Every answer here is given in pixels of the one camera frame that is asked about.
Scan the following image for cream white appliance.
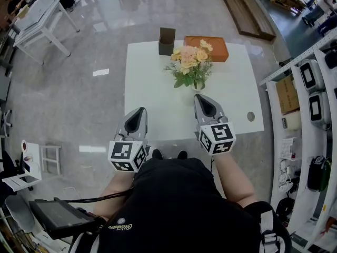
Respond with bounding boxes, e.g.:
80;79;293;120
285;111;302;131

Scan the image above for white perforated basket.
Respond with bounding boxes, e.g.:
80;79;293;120
280;137;300;161

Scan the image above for black helmet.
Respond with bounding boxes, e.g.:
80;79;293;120
275;197;295;220

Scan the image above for person's left forearm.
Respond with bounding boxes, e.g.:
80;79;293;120
93;170;135;220

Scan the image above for brown cardboard box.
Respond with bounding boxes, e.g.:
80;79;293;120
275;74;301;114

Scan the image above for person's black clothed body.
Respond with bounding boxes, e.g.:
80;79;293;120
97;157;292;253

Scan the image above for grey appliance with white panel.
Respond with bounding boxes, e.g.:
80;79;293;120
308;91;332;128
299;59;325;92

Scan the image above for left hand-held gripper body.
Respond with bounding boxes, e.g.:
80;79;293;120
107;133;148;173

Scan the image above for black and green device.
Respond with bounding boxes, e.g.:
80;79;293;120
307;156;332;192

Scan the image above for white step stool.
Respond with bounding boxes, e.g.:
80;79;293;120
40;144;63;176

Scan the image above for dark brown holder box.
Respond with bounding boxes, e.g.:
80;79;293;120
158;27;176;56

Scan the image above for white harness strap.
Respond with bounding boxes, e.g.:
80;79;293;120
259;209;285;253

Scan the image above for small white stand table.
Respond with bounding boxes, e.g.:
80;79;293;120
2;140;43;191

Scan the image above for large white flat box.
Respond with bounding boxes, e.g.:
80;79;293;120
18;0;62;32

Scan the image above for white metal shelving unit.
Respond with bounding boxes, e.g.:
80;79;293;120
259;27;337;253

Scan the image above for yellow pink flowers bouquet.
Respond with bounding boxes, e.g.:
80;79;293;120
163;39;214;90

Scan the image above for orange rectangular box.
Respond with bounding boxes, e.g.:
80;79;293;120
183;35;230;63

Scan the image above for wooden steps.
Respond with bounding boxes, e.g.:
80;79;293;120
215;0;277;42

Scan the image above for white side table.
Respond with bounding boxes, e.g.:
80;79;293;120
13;0;80;66

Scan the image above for black tablet monitor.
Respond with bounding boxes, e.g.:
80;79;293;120
28;198;96;240

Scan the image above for person's right forearm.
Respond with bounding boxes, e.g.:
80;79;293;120
214;151;256;205

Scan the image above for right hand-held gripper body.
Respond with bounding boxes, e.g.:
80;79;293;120
196;114;236;157

